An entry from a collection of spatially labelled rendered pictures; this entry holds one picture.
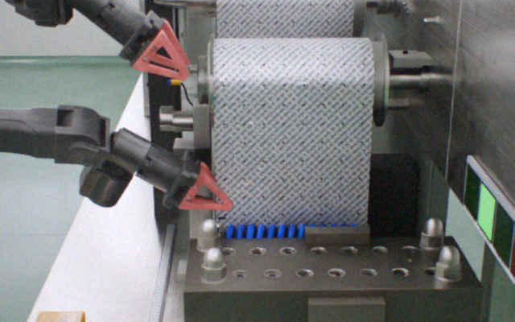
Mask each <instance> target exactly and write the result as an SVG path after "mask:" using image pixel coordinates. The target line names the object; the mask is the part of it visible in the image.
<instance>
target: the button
mask: <svg viewBox="0 0 515 322"><path fill-rule="evenodd" d="M35 322H85V313H84V312H83V311H79V312H39V314H38V316H36V318H35Z"/></svg>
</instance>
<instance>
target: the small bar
mask: <svg viewBox="0 0 515 322"><path fill-rule="evenodd" d="M304 239H305V244H306V245H325V244H369V229H368V226H305V227H304Z"/></svg>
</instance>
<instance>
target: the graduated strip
mask: <svg viewBox="0 0 515 322"><path fill-rule="evenodd" d="M177 230H178V224H167V227H166V232H165V237H164V241H163V250H162V254H161V259H160V263H159V272H158V276H157V281H156V286H155V290H154V294H153V299H152V303H151V307H150V315H149V320H148V322H163V314H164V309H165V303H166V297H167V292H168V287H169V282H170V277H171V267H172V262H173V257H174V250H175V240H176V235H177Z"/></svg>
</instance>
